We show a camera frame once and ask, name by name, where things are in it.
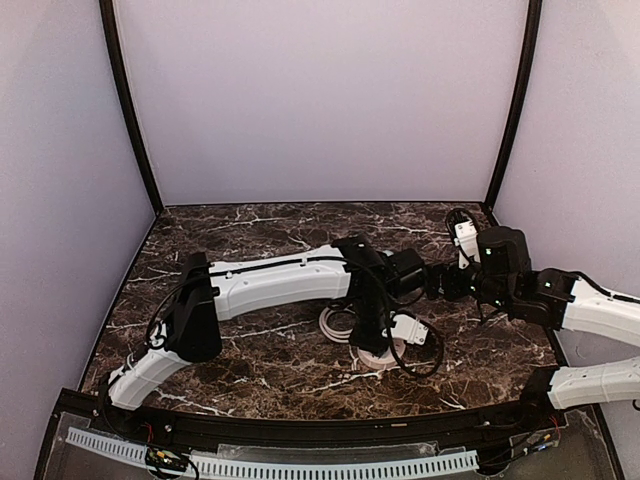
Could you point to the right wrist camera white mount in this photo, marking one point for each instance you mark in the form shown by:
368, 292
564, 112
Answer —
463, 228

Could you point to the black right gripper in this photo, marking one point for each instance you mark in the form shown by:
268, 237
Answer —
447, 282

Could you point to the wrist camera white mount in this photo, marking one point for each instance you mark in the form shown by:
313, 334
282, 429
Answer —
463, 228
408, 329

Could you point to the left black frame post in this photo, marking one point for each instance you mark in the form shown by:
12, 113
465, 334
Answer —
117, 64

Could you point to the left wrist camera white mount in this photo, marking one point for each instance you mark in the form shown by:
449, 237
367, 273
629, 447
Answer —
408, 329

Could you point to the white slotted cable duct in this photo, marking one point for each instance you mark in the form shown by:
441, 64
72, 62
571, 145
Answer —
408, 461

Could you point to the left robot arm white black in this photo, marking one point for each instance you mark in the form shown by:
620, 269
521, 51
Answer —
184, 328

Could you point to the pink round power socket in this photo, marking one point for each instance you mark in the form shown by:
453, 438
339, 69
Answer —
386, 360

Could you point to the black frame post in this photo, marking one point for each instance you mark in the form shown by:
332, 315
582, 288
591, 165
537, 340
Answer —
117, 64
530, 36

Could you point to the black table front rail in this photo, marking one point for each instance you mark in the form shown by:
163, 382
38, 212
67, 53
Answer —
482, 428

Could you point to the right black frame post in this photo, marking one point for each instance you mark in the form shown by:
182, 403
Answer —
530, 36

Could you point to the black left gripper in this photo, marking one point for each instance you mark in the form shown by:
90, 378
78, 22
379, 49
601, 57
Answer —
370, 334

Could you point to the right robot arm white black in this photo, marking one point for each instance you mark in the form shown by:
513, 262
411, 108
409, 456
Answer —
495, 269

